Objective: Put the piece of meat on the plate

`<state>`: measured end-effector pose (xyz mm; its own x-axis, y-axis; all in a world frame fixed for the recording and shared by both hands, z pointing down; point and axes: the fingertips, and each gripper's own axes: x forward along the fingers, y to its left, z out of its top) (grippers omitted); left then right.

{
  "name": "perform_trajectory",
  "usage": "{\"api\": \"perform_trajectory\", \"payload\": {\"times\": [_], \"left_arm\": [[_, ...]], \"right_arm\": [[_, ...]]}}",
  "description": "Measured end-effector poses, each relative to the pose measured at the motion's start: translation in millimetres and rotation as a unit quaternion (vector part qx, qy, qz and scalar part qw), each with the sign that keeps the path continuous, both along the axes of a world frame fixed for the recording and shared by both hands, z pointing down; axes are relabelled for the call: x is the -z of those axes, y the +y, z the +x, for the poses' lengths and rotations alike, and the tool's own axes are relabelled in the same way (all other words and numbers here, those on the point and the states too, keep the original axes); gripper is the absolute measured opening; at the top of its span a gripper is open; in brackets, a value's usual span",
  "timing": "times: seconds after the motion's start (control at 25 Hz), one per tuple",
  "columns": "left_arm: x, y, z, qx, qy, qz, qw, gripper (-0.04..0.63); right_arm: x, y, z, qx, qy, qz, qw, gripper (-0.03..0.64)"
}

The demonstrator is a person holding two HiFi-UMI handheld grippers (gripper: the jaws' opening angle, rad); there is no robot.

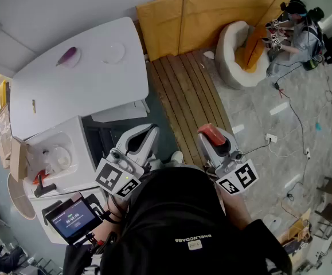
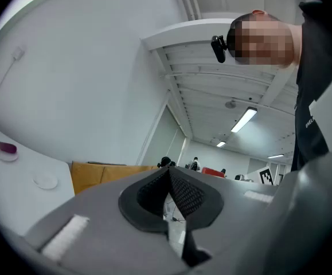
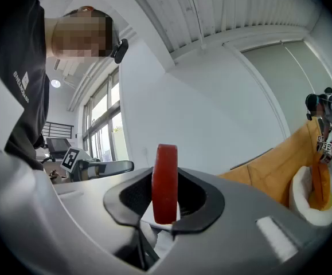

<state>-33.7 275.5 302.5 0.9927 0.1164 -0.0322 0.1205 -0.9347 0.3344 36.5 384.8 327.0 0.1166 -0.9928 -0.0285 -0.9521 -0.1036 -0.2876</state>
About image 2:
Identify purple toy eggplant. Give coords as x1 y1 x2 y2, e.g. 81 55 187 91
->
0 140 18 154

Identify small white plate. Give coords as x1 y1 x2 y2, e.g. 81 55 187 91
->
0 150 19 163

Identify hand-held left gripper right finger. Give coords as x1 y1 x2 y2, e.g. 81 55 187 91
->
169 166 281 275

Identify black head camera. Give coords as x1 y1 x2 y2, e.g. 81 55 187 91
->
210 35 228 64

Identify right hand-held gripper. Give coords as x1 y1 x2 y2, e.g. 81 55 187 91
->
257 167 275 186

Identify person's head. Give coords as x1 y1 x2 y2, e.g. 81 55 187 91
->
227 9 303 69

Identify white wall socket box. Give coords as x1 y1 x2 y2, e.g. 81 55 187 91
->
11 46 25 60

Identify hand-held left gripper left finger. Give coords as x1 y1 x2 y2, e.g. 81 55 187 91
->
25 166 189 275

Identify red box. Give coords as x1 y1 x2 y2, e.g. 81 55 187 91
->
201 167 225 178

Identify person's black shirt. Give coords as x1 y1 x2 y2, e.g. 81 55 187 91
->
291 0 332 172

